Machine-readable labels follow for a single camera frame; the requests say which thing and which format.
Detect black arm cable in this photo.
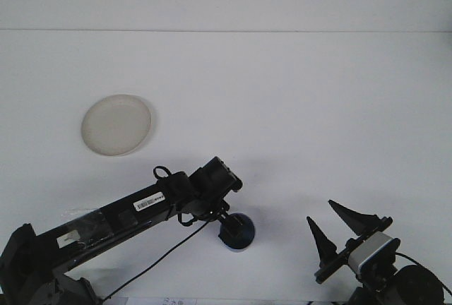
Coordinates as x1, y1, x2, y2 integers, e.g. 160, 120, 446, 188
101, 218, 215, 301
394, 251, 452, 294

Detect pale blue cup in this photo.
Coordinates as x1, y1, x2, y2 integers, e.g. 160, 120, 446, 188
219, 212, 256, 251

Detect pale round plate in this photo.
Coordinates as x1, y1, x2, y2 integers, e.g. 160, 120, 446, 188
81, 93, 153, 157

